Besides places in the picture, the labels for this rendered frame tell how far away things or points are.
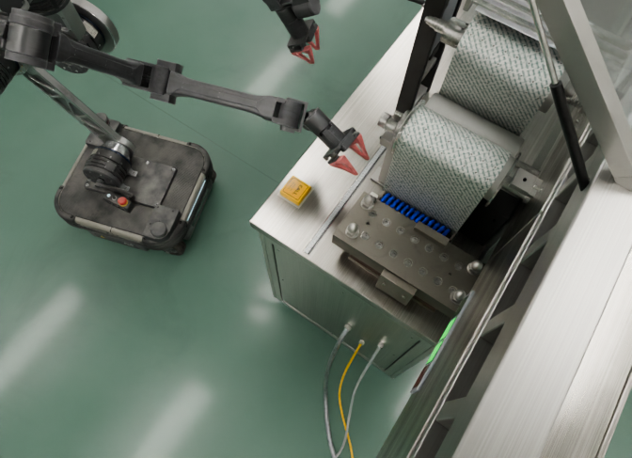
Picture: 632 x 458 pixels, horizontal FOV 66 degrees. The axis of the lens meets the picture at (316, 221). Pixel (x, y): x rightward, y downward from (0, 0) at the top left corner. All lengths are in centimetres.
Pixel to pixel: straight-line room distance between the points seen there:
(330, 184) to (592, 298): 98
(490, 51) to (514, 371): 81
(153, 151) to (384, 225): 142
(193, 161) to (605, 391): 193
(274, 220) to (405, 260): 42
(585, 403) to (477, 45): 78
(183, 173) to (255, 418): 114
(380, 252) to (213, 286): 123
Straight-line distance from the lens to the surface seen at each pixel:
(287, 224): 147
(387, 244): 133
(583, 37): 67
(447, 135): 117
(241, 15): 329
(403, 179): 130
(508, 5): 128
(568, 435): 91
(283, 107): 130
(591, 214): 76
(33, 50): 119
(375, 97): 173
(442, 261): 134
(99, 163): 231
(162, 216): 225
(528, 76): 125
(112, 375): 242
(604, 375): 95
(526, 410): 65
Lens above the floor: 225
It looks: 66 degrees down
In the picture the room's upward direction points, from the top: 3 degrees clockwise
